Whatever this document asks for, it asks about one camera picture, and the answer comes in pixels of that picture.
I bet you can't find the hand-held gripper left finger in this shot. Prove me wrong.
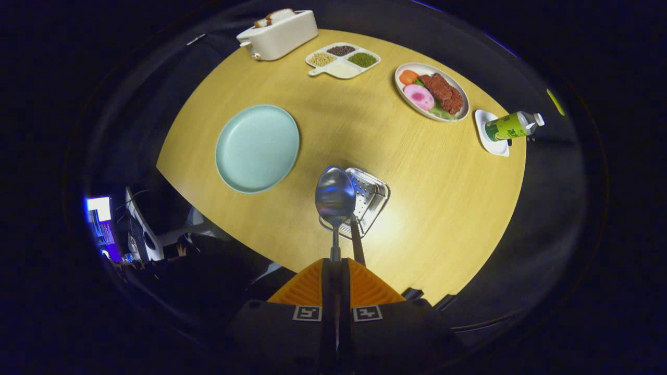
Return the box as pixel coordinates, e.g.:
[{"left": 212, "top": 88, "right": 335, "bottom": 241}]
[{"left": 229, "top": 258, "right": 337, "bottom": 375}]

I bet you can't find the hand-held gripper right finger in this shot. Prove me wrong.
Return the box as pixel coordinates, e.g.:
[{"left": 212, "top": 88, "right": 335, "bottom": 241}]
[{"left": 336, "top": 258, "right": 464, "bottom": 375}]

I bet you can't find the steel fork with brown handle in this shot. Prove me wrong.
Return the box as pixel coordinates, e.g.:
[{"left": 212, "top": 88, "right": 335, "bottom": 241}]
[{"left": 349, "top": 214, "right": 366, "bottom": 266}]

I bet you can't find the steel spoon with brown handle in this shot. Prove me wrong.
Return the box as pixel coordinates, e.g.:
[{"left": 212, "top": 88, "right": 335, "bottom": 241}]
[{"left": 314, "top": 166, "right": 357, "bottom": 262}]

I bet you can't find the metal cutlery basket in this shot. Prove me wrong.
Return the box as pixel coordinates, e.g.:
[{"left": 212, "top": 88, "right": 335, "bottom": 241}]
[{"left": 319, "top": 167, "right": 391, "bottom": 240}]

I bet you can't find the teal round plate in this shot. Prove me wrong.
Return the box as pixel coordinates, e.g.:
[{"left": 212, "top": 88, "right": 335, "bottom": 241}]
[{"left": 215, "top": 104, "right": 301, "bottom": 194}]

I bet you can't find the white oval plate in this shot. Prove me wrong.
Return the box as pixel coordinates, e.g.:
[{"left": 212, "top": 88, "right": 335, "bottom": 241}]
[{"left": 394, "top": 62, "right": 471, "bottom": 122}]

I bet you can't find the pink ham slice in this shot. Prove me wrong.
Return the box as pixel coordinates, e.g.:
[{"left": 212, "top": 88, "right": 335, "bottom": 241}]
[{"left": 403, "top": 84, "right": 435, "bottom": 111}]

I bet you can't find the small white saucer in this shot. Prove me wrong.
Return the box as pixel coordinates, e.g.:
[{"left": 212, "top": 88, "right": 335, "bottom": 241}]
[{"left": 474, "top": 109, "right": 511, "bottom": 157}]

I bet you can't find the brown meat piece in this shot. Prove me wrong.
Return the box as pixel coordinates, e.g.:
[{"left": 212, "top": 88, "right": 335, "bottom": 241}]
[{"left": 418, "top": 73, "right": 464, "bottom": 115}]

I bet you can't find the white divided tray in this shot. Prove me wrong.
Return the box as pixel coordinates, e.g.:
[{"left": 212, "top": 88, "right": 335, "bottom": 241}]
[{"left": 305, "top": 42, "right": 381, "bottom": 80}]

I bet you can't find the green label bottle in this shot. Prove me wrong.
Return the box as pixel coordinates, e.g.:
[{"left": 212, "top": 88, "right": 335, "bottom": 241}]
[{"left": 484, "top": 111, "right": 546, "bottom": 142}]

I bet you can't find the lit computer monitor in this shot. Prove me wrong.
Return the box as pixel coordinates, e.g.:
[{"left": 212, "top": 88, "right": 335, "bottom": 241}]
[{"left": 85, "top": 195, "right": 113, "bottom": 224}]

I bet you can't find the white toaster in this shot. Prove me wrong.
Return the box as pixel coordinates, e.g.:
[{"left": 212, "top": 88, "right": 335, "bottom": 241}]
[{"left": 236, "top": 9, "right": 319, "bottom": 61}]

